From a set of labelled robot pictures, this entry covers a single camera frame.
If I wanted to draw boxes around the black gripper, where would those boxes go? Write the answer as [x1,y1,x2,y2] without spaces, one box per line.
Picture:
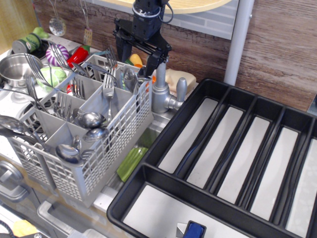
[113,0,171,76]

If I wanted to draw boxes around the steel fork in basket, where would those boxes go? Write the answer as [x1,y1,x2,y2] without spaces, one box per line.
[102,74,114,123]

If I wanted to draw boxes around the large steel spoon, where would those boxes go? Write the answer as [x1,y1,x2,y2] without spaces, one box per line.
[72,112,106,129]

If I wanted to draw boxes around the grey plastic cutlery basket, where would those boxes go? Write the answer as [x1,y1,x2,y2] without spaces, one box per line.
[9,56,153,207]

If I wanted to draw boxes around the steel spoon lower front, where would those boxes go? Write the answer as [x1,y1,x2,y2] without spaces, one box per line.
[55,144,83,165]

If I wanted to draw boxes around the large spoon at left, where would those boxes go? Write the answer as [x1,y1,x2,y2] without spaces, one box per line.
[0,115,51,152]

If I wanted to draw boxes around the black plastic cutlery tray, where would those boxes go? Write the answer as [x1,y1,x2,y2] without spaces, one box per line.
[107,78,317,238]

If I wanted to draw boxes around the yellow toy corn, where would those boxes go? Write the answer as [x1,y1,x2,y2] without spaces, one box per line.
[129,54,143,66]

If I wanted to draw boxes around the silver toy faucet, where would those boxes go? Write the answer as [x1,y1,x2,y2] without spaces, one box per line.
[152,62,187,113]

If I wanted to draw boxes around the hanging small grater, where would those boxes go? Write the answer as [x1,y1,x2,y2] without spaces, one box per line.
[80,0,93,46]

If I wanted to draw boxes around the wooden round shelf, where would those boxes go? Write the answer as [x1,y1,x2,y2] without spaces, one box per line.
[168,0,230,14]

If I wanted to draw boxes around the red toy pepper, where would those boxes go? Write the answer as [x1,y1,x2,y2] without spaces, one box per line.
[67,45,90,68]

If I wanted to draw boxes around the purple white toy onion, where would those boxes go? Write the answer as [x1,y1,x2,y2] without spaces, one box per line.
[45,44,70,67]

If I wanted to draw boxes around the hanging slotted skimmer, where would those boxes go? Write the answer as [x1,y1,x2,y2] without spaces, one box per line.
[49,0,66,37]

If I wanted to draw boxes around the green toy cabbage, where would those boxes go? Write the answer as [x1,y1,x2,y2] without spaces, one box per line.
[36,66,67,92]

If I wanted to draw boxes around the green toy can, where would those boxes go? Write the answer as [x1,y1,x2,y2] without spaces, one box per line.
[12,33,42,54]

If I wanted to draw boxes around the green toy vegetable in sink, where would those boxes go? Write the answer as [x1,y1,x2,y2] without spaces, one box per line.
[116,147,148,182]

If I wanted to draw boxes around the steel cooking pot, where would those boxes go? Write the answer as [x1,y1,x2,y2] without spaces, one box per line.
[0,53,43,88]

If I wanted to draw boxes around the blue object at bottom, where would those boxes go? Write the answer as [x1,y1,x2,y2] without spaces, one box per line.
[183,221,207,238]

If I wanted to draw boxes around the yellow object bottom left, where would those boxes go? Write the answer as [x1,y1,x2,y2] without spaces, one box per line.
[12,220,38,237]

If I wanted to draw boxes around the grey metal post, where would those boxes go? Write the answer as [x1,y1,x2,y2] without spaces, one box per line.
[224,0,255,86]

